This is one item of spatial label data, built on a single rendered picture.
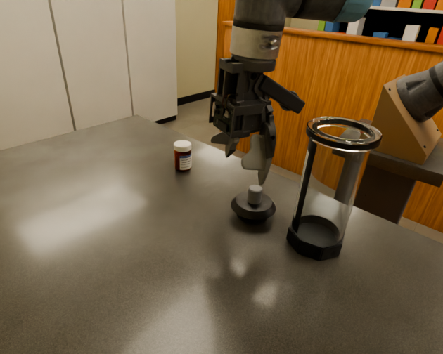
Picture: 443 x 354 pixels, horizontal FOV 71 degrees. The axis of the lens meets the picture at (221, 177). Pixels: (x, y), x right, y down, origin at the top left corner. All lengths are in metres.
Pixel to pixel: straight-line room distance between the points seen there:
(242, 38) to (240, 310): 0.39
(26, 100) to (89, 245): 2.38
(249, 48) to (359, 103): 2.01
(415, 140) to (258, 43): 0.67
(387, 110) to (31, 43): 2.49
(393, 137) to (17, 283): 0.96
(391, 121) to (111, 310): 0.87
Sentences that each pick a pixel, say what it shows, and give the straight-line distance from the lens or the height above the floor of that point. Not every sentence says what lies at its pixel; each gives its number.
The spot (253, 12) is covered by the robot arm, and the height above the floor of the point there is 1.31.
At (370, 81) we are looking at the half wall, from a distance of 2.41.
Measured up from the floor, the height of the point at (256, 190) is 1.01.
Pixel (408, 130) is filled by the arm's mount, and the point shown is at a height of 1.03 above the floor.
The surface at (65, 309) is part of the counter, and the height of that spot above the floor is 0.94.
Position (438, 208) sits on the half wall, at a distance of 2.56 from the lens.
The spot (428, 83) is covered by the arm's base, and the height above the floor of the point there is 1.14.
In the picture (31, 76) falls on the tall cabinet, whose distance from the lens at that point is 2.89.
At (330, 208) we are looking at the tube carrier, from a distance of 0.52.
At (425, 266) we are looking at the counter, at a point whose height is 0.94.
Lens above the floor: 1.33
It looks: 30 degrees down
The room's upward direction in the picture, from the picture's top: 3 degrees clockwise
